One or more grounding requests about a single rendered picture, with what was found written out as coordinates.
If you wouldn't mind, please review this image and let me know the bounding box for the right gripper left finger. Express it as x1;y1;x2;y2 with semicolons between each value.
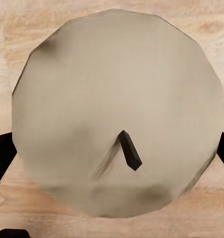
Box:
0;132;17;180

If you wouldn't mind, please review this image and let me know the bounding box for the pillar candle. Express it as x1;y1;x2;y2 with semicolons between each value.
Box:
12;8;224;219

